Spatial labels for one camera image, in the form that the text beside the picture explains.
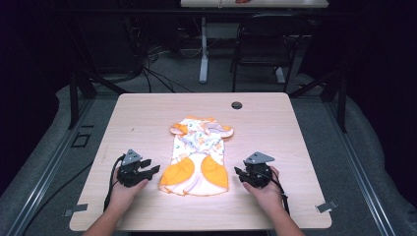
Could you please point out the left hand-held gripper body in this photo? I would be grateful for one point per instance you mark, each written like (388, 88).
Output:
(128, 173)

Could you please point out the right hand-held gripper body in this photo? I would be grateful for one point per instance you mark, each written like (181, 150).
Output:
(259, 172)

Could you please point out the white and orange baby garment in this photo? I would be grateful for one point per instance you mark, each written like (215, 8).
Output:
(196, 157)

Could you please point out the person's left hand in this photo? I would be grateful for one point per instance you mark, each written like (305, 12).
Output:
(126, 195)

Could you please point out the person's right hand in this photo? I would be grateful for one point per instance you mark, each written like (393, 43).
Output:
(267, 196)

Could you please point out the grey tape strip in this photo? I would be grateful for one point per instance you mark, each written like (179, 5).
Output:
(76, 209)
(326, 206)

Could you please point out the white table foot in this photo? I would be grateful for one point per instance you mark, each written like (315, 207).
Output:
(280, 75)

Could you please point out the white table leg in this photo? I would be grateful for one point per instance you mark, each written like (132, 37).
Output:
(204, 52)

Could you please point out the black folding chair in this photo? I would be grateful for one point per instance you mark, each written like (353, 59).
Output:
(267, 23)

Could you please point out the orange item on background table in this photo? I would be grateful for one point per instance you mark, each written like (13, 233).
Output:
(243, 1)

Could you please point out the aluminium floor rail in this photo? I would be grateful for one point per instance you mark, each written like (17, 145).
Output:
(49, 170)
(359, 170)

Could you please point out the black metal stand frame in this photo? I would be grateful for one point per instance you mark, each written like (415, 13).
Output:
(341, 98)
(73, 98)

